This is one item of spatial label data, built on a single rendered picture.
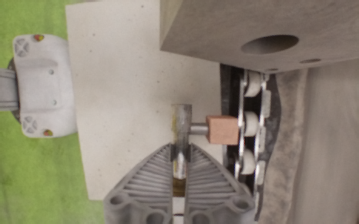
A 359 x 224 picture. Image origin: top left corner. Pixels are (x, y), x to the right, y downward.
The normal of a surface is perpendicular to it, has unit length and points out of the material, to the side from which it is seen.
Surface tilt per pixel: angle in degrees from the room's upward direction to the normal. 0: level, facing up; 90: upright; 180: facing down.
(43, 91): 2
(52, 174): 0
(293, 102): 65
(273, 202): 22
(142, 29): 0
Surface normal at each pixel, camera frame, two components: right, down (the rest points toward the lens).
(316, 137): -0.02, 0.09
